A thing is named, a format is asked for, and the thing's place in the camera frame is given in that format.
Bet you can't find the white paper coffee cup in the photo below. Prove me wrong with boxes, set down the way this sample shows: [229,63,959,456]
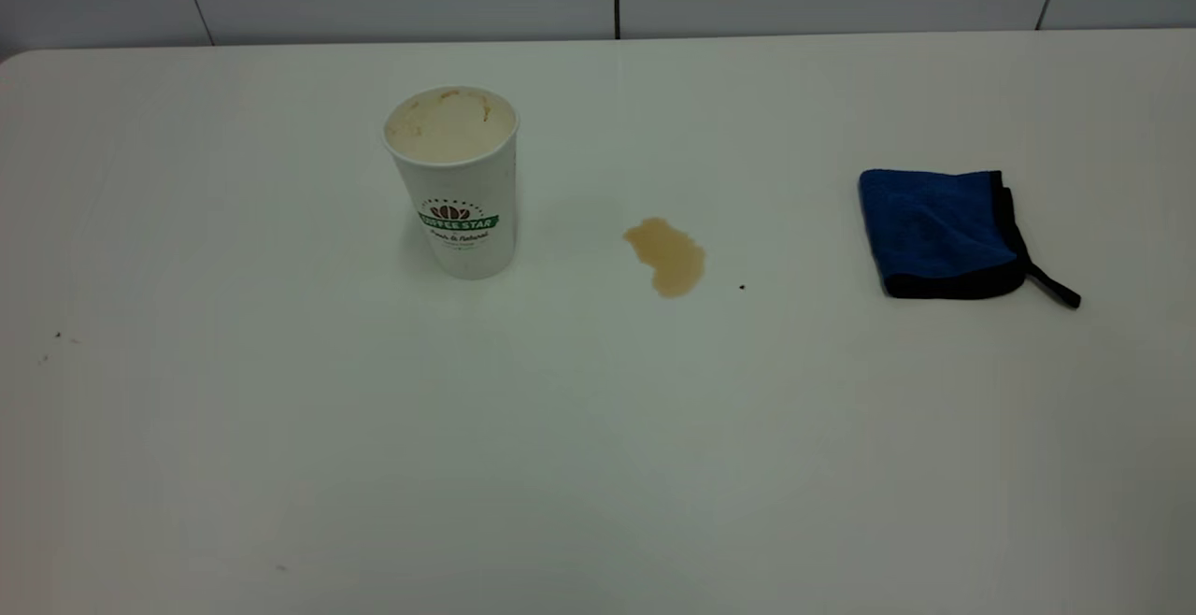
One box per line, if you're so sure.
[382,85,520,280]

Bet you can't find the blue cloth with black trim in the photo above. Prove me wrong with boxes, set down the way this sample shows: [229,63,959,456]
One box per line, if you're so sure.
[858,168,1082,309]

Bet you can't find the brown coffee spill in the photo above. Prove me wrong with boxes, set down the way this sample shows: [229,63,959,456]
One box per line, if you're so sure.
[623,217,707,299]

